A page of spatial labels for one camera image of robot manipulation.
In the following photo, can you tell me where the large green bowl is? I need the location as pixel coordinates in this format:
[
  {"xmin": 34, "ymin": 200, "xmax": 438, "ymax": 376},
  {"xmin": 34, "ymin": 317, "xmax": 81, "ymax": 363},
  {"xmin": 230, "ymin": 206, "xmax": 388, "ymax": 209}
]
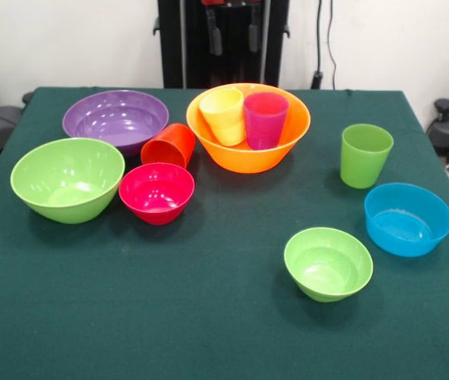
[{"xmin": 10, "ymin": 137, "xmax": 127, "ymax": 225}]

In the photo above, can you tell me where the black wall cable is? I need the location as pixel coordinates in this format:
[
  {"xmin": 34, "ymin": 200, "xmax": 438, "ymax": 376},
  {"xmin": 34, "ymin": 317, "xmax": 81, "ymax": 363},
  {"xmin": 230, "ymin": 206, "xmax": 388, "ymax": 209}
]
[{"xmin": 311, "ymin": 0, "xmax": 338, "ymax": 91}]

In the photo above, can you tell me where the yellow cup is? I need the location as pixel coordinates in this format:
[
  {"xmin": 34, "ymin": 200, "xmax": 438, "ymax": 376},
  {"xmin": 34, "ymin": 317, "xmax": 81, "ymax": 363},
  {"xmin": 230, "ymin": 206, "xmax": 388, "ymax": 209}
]
[{"xmin": 198, "ymin": 89, "xmax": 247, "ymax": 147}]

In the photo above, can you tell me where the blue bowl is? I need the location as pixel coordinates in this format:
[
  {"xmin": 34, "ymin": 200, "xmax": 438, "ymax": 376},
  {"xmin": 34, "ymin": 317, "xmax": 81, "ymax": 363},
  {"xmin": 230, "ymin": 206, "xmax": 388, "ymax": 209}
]
[{"xmin": 363, "ymin": 182, "xmax": 449, "ymax": 259}]

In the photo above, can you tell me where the pink bowl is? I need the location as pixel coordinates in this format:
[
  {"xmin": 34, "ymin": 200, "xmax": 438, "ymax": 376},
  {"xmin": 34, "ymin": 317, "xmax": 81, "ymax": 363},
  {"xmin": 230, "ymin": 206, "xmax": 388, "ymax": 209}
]
[{"xmin": 118, "ymin": 161, "xmax": 196, "ymax": 226}]

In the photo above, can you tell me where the purple cup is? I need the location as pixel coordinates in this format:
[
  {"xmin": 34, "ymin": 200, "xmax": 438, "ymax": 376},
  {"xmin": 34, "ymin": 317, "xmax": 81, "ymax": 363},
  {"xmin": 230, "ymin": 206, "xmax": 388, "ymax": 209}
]
[{"xmin": 242, "ymin": 91, "xmax": 291, "ymax": 151}]

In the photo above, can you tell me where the small green bowl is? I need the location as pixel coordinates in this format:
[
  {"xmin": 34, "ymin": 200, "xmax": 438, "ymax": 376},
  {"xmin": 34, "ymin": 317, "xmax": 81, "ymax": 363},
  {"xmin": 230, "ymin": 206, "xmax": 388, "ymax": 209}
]
[{"xmin": 283, "ymin": 226, "xmax": 375, "ymax": 303}]

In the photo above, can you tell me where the green cup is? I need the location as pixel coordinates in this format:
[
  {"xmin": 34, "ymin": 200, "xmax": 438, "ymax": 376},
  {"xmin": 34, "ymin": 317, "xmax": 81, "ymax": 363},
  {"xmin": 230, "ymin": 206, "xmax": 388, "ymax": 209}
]
[{"xmin": 340, "ymin": 123, "xmax": 395, "ymax": 190}]

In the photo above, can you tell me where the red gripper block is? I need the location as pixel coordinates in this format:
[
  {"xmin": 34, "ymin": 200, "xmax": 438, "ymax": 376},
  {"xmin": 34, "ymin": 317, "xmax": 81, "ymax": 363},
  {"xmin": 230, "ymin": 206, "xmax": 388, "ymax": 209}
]
[{"xmin": 201, "ymin": 0, "xmax": 264, "ymax": 56}]

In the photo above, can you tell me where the dark green table cloth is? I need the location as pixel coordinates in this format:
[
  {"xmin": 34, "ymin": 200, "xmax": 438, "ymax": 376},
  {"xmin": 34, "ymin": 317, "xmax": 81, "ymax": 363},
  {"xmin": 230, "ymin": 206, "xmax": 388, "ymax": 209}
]
[{"xmin": 0, "ymin": 86, "xmax": 449, "ymax": 380}]

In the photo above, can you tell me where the purple bowl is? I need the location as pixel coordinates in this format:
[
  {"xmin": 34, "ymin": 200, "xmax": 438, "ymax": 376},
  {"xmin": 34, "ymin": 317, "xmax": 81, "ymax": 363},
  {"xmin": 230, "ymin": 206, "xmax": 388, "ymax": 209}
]
[{"xmin": 62, "ymin": 89, "xmax": 170, "ymax": 157}]

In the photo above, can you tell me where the red-orange cup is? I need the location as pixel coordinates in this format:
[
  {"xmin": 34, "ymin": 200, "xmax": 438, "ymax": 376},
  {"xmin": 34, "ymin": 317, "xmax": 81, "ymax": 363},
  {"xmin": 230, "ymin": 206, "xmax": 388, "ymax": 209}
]
[{"xmin": 140, "ymin": 123, "xmax": 197, "ymax": 169}]

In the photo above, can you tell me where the large orange bowl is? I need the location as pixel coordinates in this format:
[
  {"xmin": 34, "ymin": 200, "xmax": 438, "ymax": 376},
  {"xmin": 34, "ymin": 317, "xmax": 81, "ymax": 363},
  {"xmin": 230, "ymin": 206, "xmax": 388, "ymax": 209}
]
[{"xmin": 185, "ymin": 82, "xmax": 312, "ymax": 175}]

